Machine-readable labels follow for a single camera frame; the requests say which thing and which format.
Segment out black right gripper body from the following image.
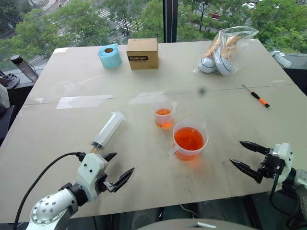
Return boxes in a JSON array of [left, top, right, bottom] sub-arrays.
[[257, 148, 285, 180]]

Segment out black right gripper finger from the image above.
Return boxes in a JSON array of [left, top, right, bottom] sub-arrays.
[[229, 158, 265, 185], [239, 140, 271, 155]]

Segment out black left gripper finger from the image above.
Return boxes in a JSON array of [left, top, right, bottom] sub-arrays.
[[112, 167, 135, 194], [103, 152, 118, 164]]

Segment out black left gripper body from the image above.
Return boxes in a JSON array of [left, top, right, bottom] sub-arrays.
[[95, 172, 116, 193]]

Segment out large clear plastic syringe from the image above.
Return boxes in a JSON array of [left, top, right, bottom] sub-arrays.
[[90, 111, 126, 154]]

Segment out large beaker orange liquid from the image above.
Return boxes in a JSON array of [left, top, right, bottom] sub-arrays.
[[167, 120, 209, 162]]

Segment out small beaker orange liquid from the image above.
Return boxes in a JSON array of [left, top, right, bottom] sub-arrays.
[[152, 100, 178, 130]]

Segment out packaged clear syringe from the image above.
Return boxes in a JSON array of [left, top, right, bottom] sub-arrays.
[[270, 50, 293, 69]]

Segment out dark water bottle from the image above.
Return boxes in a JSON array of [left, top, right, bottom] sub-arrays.
[[10, 54, 39, 83]]

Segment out clear tape strip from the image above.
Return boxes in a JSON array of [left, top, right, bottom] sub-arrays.
[[128, 91, 169, 105]]

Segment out grey robot torso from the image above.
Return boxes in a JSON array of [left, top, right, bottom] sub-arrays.
[[136, 218, 259, 230]]

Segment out black side table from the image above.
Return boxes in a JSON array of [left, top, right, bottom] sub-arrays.
[[268, 50, 307, 96]]

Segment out white round striped bowl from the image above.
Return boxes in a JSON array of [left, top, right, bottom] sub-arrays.
[[199, 57, 216, 73], [214, 47, 235, 76]]

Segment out light blue paper roll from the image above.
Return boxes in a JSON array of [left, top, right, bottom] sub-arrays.
[[97, 43, 123, 69]]

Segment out clear plastic zip bag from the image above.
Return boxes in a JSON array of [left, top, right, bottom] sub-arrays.
[[193, 25, 260, 77]]

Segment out brown cardboard box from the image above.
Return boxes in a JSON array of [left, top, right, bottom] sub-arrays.
[[126, 38, 160, 70]]

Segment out black chair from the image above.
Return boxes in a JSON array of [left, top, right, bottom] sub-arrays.
[[0, 104, 15, 147]]

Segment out black side counter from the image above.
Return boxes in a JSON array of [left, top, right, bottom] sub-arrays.
[[0, 62, 47, 113]]

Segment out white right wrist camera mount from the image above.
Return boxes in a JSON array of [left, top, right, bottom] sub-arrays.
[[271, 143, 295, 190]]

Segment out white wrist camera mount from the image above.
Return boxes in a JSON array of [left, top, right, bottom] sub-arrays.
[[77, 153, 108, 201], [271, 143, 295, 190]]

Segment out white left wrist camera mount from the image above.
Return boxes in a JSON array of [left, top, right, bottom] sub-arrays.
[[77, 153, 108, 201]]

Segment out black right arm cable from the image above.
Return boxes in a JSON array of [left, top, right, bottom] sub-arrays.
[[269, 172, 302, 227]]

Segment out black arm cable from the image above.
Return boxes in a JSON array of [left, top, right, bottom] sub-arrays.
[[269, 172, 302, 227], [12, 151, 86, 230]]

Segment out orange black handled screwdriver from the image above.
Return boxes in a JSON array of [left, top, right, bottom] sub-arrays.
[[241, 84, 272, 109]]

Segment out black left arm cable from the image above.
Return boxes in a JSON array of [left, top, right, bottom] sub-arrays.
[[12, 151, 86, 230]]

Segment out dark window frame post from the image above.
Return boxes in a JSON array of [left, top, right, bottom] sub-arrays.
[[163, 0, 178, 44]]

